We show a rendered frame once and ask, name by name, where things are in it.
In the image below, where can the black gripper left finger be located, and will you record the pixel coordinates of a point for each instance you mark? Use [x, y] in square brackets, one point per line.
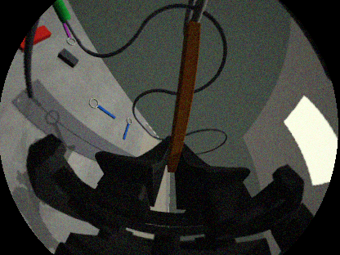
[147, 169]

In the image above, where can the red rectangular block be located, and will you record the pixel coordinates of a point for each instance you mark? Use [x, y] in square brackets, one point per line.
[42, 34]

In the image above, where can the orange-handled wire loop tool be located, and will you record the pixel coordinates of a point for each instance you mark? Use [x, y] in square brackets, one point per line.
[188, 70]

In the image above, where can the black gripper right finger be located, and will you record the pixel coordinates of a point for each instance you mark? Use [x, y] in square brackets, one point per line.
[192, 175]

